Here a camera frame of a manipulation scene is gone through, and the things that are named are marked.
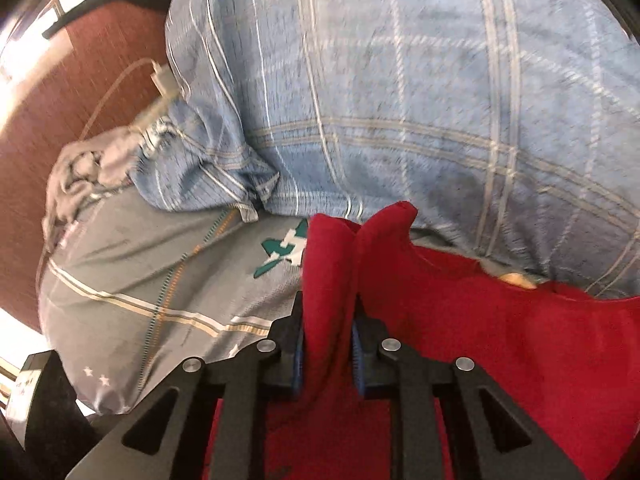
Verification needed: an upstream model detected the red knit sweater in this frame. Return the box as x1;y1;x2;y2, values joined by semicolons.
199;199;640;480

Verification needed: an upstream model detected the grey patterned bed sheet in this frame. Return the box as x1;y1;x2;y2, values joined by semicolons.
39;190;308;414

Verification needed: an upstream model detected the grey crumpled garment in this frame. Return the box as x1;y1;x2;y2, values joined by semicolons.
42;127;141;252

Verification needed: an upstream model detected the beige power strip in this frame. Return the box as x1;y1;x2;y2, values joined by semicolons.
129;96;174;132

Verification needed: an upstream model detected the blue plaid pillow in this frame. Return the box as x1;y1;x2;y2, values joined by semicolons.
132;0;639;298

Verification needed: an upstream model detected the red-brown headboard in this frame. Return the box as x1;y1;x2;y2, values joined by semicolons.
1;1;167;330

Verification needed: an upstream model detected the white phone charger plug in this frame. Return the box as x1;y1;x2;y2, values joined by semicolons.
151;63;180;99

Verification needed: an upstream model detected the white charger cable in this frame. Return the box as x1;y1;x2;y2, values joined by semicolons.
78;56;158;142

